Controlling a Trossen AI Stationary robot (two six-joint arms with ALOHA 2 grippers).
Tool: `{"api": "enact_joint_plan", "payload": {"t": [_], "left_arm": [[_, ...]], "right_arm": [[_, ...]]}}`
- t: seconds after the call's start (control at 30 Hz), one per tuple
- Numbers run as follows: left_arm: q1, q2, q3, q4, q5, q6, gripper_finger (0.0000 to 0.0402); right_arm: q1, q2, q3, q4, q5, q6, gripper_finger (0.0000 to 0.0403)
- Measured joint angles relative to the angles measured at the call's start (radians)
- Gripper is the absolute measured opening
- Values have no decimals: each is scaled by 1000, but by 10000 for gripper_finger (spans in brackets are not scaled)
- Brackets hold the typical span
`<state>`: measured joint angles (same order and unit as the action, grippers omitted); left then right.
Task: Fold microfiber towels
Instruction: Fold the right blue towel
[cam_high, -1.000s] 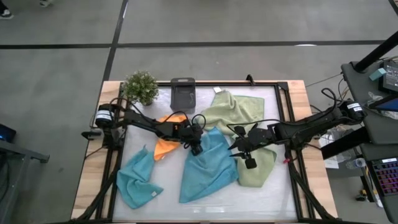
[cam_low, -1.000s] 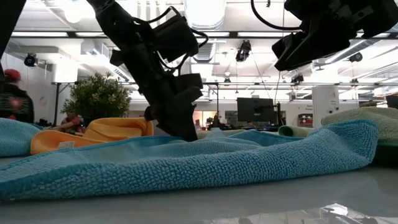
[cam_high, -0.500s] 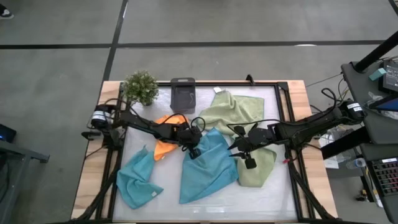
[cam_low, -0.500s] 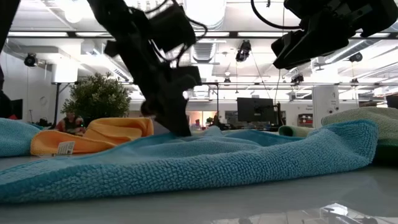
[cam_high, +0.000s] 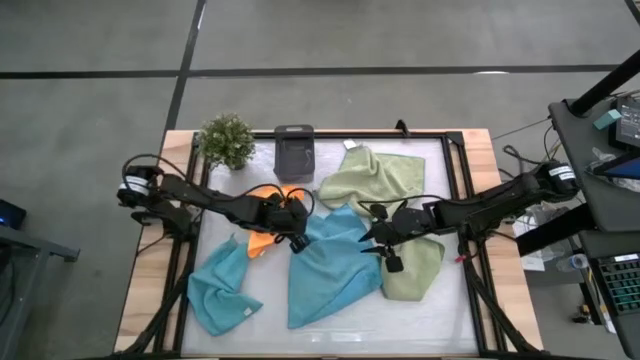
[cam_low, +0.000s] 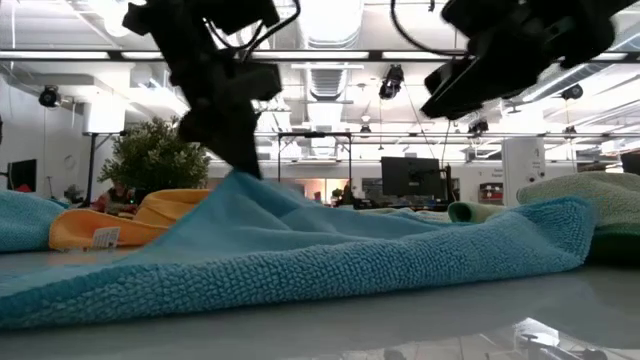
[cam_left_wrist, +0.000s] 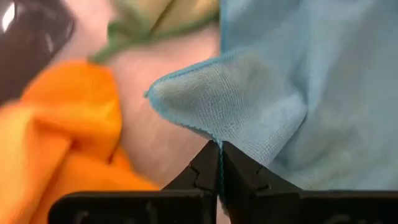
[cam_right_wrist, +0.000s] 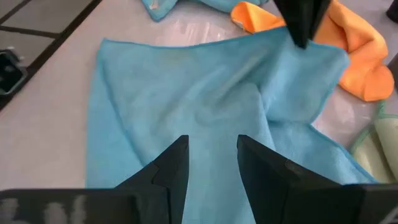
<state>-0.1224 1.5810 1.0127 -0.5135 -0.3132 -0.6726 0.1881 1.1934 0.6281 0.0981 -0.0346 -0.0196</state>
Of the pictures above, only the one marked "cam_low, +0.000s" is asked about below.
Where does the blue microfiber towel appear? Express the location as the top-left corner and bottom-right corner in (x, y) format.
(0, 189), (69, 254)
(0, 169), (596, 331)

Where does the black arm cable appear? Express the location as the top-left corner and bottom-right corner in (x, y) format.
(389, 0), (471, 59)
(239, 0), (302, 56)

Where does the white cabinet pillar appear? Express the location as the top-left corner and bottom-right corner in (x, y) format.
(501, 137), (547, 207)

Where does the black hanging ceiling camera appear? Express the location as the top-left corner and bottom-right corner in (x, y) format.
(378, 63), (405, 101)

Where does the silver ventilation duct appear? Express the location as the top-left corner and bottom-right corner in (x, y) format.
(294, 0), (366, 49)

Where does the orange microfiber towel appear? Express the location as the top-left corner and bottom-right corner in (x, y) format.
(48, 188), (214, 251)

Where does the small green potted plant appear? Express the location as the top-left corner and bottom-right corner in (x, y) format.
(98, 117), (212, 194)

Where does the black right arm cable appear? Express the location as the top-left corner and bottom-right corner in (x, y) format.
(389, 0), (471, 59)

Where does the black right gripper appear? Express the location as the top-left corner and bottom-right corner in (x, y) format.
(420, 0), (567, 122)

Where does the red storage shelf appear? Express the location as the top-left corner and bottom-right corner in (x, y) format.
(478, 182), (504, 205)

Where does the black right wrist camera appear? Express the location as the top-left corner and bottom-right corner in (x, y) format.
(440, 0), (482, 37)

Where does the white box light on stand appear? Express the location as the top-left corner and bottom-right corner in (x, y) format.
(82, 102), (126, 209)

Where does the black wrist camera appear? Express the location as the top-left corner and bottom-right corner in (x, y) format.
(440, 0), (482, 37)
(232, 62), (284, 102)

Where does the person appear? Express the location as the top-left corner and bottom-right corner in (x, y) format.
(92, 179), (139, 216)

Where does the black wall screen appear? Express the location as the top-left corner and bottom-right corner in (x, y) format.
(7, 158), (38, 194)

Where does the light green microfiber towel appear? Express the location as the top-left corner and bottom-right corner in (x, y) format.
(517, 172), (640, 264)
(357, 199), (521, 225)

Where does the black computer monitor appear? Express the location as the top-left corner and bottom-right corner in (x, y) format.
(380, 156), (444, 197)

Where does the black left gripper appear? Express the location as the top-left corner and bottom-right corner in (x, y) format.
(149, 19), (265, 180)

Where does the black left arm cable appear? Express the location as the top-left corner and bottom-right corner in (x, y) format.
(239, 0), (302, 56)

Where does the overhead light bar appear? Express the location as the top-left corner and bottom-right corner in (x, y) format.
(0, 49), (640, 62)

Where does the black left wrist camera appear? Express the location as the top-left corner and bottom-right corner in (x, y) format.
(232, 62), (284, 102)

